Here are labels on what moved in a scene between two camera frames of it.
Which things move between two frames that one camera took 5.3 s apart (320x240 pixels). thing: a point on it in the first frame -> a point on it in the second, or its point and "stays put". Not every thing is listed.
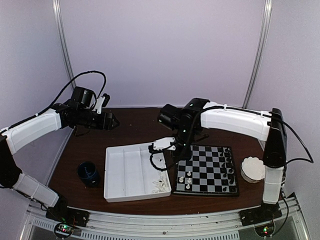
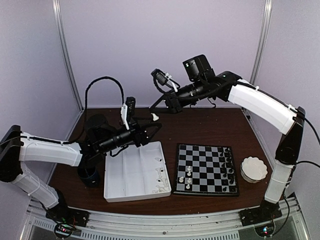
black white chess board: [210, 171] stays put
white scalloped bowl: [253, 169] stays put
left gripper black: [105, 124] -> [137, 133]
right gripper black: [187, 155] -> [173, 103]
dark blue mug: [88, 173] stays put
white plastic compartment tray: [134, 172] stays put
